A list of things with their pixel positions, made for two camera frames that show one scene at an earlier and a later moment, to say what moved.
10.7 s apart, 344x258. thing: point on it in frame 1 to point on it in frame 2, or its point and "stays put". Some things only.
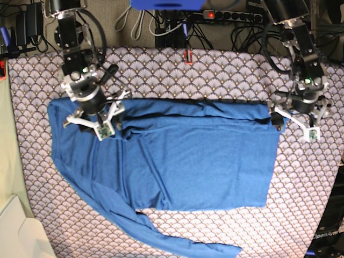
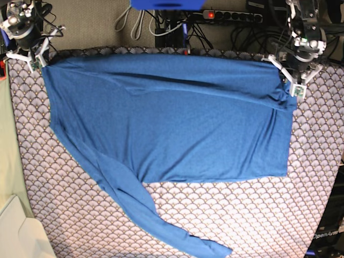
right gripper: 94,109 to 33,56
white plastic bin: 22,237 stays put
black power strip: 233,16 stays put
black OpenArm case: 328,241 stays put
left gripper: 307,110 to 298,76
